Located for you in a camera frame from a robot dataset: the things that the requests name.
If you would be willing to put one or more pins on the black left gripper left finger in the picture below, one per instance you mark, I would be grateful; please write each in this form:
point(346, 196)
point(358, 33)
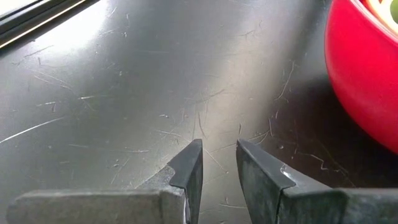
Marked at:
point(174, 199)

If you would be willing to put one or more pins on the black metal table frame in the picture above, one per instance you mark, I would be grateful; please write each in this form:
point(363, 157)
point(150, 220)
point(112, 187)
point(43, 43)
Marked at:
point(28, 20)

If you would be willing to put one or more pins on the large red bowl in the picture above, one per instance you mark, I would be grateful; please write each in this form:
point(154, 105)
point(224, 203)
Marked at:
point(360, 71)

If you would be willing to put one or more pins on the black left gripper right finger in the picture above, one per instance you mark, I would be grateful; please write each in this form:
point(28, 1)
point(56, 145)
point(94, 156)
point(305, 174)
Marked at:
point(280, 199)

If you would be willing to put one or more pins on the olive green bowl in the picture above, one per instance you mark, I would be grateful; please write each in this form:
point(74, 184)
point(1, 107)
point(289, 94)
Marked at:
point(395, 9)

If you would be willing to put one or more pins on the black table mat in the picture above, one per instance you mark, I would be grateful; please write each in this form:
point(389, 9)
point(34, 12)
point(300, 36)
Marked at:
point(155, 87)

